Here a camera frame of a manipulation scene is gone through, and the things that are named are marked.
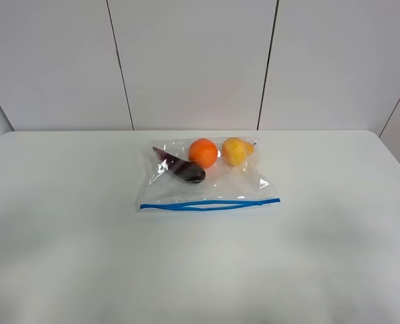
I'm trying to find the yellow pear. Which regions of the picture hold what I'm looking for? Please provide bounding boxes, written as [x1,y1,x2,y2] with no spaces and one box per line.
[222,137,255,167]

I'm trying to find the clear zip bag blue seal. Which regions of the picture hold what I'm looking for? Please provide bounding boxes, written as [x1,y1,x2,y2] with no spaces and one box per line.
[136,136,281,212]

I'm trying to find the dark purple eggplant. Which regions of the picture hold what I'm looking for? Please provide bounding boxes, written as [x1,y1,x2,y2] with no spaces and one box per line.
[152,146,206,184]

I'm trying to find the orange fruit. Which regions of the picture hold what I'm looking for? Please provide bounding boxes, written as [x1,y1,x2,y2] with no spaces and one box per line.
[188,138,218,169]

